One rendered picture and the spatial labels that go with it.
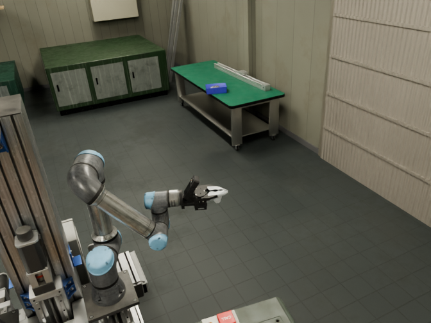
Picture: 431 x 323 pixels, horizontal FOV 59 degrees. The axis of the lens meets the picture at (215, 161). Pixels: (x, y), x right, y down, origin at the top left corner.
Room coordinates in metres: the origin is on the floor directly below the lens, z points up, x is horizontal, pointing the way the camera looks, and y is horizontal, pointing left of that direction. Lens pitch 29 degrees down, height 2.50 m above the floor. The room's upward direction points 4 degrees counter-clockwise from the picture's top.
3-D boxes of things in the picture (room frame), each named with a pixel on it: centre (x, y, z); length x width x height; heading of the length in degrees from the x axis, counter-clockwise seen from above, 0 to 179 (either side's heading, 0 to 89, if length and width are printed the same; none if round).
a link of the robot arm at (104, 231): (1.37, 0.53, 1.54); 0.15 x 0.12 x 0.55; 2
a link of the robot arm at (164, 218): (1.36, 0.26, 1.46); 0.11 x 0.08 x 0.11; 2
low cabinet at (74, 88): (7.86, 2.21, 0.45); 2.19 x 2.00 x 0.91; 113
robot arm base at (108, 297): (1.23, 0.52, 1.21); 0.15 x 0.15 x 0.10
